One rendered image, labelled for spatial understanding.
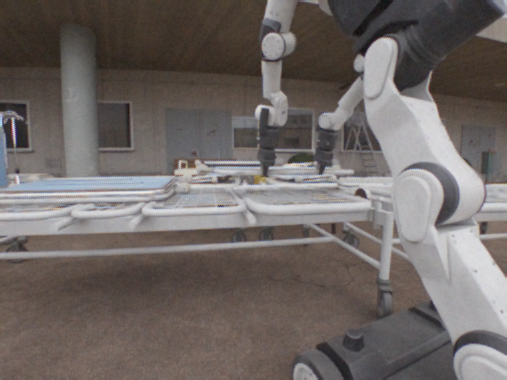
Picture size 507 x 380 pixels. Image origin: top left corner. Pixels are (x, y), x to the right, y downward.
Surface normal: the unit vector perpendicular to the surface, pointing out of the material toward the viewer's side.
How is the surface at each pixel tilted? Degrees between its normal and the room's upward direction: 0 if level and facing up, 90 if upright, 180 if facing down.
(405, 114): 111
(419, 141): 90
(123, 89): 90
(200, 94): 90
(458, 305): 90
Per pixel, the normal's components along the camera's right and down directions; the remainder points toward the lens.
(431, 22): -0.80, 0.41
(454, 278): -0.93, 0.04
